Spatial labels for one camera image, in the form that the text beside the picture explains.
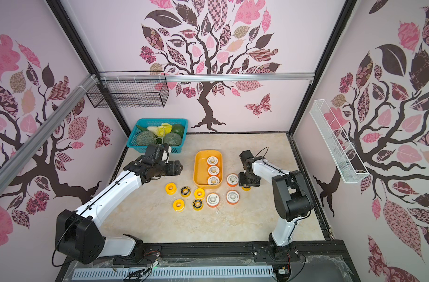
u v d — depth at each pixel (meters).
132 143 1.06
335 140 0.81
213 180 0.95
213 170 1.00
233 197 0.90
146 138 1.03
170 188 0.93
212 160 1.03
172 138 1.03
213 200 0.89
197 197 0.90
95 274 0.70
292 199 0.48
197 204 0.88
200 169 1.01
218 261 0.73
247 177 0.80
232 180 0.96
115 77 0.90
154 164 0.63
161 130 1.12
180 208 0.85
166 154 0.68
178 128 1.11
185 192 0.92
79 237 0.40
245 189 0.92
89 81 0.83
